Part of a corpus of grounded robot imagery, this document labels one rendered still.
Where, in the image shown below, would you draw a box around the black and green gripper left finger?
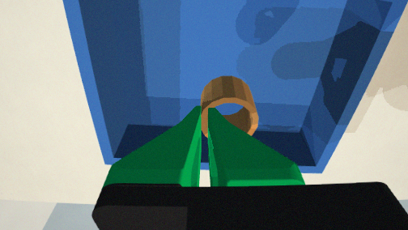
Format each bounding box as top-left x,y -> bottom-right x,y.
102,105 -> 202,189

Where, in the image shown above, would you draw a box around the bronze bushing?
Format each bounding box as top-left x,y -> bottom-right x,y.
201,76 -> 258,138

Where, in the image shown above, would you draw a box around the blue open tray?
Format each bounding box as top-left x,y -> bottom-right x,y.
62,0 -> 408,173

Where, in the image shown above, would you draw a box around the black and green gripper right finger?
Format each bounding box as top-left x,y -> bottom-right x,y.
208,108 -> 305,186

